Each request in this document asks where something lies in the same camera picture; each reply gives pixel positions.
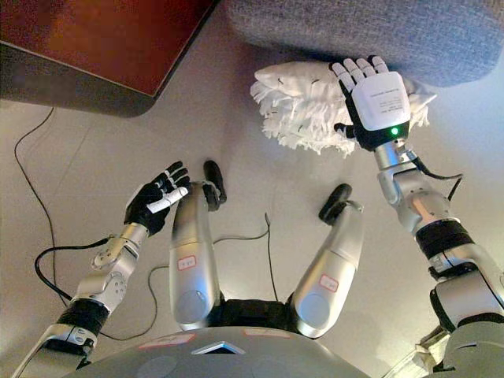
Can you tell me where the grey robot torso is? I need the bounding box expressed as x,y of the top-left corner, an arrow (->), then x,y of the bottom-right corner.
66,298 -> 379,378

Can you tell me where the black robot foot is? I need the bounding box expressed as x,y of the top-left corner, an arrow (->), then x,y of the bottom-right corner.
202,159 -> 228,213
317,183 -> 354,225

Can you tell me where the black left robot foot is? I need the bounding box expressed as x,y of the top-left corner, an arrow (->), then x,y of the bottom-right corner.
202,159 -> 228,213

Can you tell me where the black right robot foot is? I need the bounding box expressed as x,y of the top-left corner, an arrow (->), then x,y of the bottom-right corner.
317,183 -> 354,225

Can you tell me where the grey fabric armchair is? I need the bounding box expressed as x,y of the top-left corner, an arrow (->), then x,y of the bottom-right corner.
226,0 -> 504,88

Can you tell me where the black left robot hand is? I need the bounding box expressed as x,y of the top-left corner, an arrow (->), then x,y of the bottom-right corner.
124,160 -> 191,237

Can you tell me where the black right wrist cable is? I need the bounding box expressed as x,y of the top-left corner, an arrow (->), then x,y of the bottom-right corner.
401,149 -> 464,202

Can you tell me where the thin black floor cable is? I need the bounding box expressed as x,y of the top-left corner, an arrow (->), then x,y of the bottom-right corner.
14,106 -> 171,343

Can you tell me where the thin black tether cable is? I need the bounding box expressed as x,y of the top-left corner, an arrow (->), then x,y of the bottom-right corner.
212,212 -> 281,304

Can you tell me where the silver robot leg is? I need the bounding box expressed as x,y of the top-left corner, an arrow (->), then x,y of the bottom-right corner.
168,180 -> 221,332
289,200 -> 365,339

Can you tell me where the white fringed pillow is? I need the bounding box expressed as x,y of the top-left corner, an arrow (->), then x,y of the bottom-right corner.
250,61 -> 438,158

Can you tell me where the silver left robot leg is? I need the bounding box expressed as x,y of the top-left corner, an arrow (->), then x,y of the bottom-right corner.
168,180 -> 221,332

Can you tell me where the brown wooden desk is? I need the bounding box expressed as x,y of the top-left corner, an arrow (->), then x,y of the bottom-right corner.
0,0 -> 221,119

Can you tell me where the silver right robot leg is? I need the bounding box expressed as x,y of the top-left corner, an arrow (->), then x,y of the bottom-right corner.
289,200 -> 365,339

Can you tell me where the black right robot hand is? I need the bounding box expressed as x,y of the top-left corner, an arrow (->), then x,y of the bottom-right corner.
329,54 -> 413,153

